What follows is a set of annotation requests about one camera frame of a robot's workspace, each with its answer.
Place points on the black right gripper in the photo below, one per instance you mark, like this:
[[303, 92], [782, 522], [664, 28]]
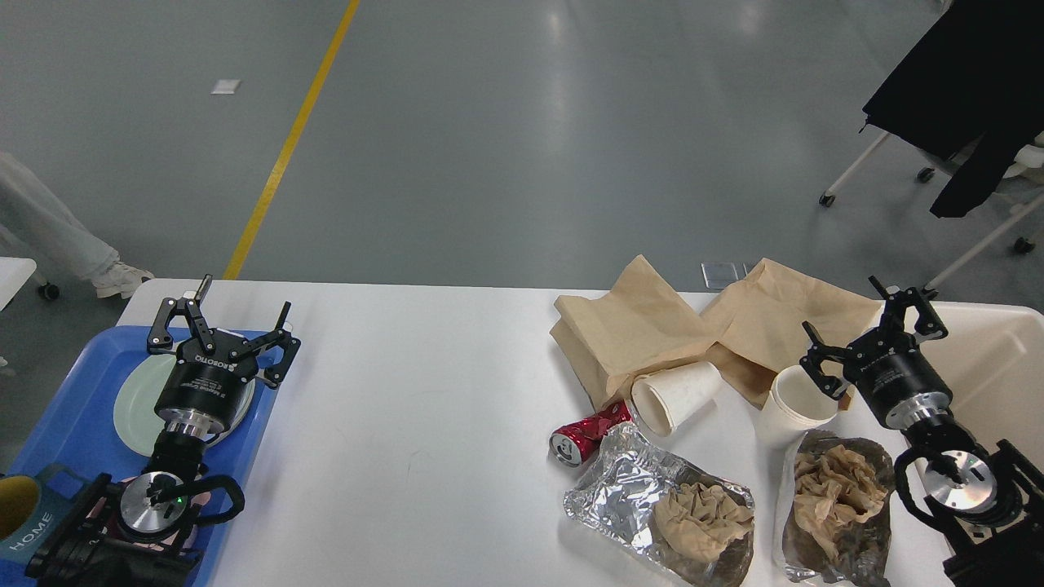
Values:
[[897, 379]]

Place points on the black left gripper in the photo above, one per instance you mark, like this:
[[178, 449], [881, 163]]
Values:
[[205, 387]]

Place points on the brown paper bag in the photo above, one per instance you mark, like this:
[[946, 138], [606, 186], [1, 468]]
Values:
[[758, 324], [640, 326]]

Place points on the green plate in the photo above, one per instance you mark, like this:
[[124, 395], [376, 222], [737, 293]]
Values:
[[134, 418]]

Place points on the pink mug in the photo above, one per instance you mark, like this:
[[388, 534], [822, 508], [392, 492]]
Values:
[[138, 514]]

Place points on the dark teal mug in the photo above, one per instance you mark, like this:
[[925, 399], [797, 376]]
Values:
[[33, 506]]

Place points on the foil wrapper with napkin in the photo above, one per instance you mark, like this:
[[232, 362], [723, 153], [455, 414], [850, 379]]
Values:
[[660, 507]]

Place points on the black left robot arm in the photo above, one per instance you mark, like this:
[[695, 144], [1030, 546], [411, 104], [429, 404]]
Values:
[[80, 552]]

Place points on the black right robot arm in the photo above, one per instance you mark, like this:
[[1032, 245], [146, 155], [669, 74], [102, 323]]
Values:
[[987, 505]]

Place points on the foil bag under right arm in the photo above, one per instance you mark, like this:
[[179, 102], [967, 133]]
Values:
[[833, 524]]

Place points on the pink plate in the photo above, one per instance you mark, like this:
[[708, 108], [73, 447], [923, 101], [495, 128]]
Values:
[[236, 421]]

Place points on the white paper cup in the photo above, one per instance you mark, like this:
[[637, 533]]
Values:
[[664, 400], [794, 406]]

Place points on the beige plastic bin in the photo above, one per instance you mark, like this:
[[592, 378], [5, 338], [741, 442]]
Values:
[[992, 361]]

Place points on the blue plastic tray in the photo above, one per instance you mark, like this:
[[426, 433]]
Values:
[[77, 429]]

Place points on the person in light trousers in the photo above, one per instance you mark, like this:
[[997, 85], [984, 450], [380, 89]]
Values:
[[31, 212]]

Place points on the black jacket on chair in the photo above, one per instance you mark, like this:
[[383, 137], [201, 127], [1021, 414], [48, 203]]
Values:
[[970, 81]]

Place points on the crushed red soda can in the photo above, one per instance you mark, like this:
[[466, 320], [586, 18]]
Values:
[[574, 443]]

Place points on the white rolling chair frame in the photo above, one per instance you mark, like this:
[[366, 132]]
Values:
[[875, 219]]

